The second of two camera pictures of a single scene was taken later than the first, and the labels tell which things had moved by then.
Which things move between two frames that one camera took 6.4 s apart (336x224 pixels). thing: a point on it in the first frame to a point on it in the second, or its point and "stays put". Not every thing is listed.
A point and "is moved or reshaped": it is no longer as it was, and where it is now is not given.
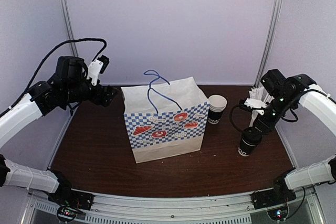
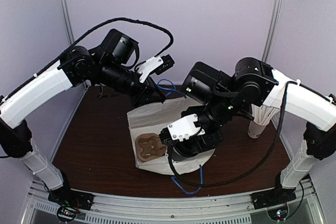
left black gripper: x=97 y=98 to x=143 y=96
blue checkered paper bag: x=165 y=120 is moved or reshaped
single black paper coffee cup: x=251 y=137 to x=186 y=148
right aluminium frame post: x=272 y=28 stays put
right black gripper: x=266 y=126 to x=211 y=140
